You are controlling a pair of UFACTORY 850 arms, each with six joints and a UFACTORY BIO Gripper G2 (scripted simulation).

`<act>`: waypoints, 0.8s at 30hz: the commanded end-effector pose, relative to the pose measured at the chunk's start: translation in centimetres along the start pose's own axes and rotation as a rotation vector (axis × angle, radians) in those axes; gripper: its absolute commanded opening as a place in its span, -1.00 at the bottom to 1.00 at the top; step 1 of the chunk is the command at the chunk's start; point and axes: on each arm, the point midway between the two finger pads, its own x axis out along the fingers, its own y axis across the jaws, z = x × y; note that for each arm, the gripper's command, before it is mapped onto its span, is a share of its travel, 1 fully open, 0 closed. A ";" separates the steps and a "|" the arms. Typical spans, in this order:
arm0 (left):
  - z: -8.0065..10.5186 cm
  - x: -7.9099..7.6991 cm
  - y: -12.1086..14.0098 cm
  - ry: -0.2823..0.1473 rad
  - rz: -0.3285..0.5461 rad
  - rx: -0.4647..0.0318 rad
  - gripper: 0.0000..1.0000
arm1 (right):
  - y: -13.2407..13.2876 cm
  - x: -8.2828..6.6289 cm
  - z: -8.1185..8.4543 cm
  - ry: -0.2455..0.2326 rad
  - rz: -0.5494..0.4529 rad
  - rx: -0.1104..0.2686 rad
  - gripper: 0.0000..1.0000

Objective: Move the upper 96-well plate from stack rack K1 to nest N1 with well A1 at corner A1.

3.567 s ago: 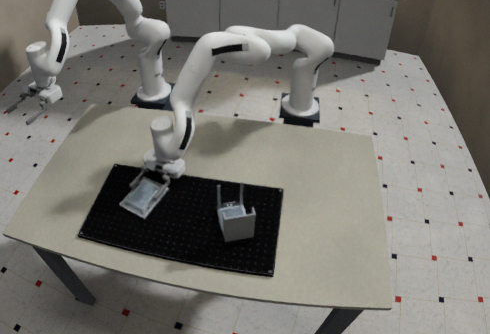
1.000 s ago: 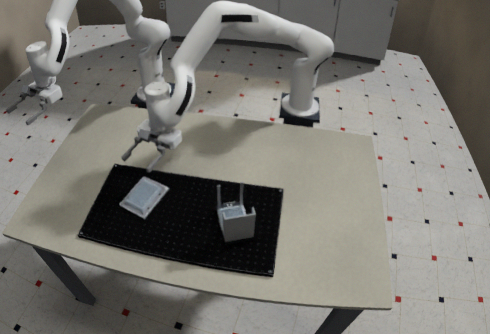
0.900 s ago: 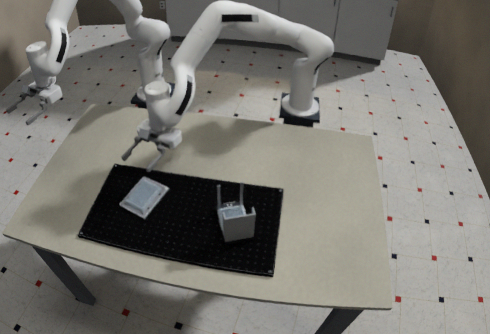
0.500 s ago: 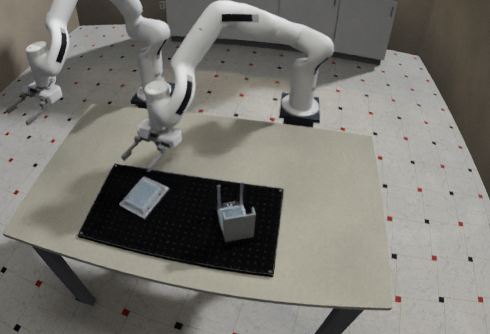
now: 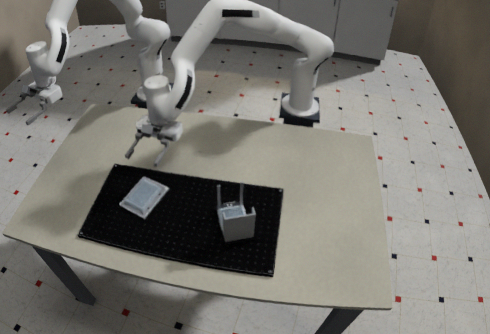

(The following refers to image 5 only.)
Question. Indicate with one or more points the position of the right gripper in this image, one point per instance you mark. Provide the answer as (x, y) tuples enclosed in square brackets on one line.
[(50, 93)]

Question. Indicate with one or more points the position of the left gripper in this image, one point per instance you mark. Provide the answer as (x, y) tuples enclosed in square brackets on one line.
[(171, 130)]

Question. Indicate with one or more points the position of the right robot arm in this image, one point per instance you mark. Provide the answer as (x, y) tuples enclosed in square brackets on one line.
[(44, 62)]

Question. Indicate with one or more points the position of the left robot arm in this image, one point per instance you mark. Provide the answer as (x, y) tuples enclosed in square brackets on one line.
[(250, 17)]

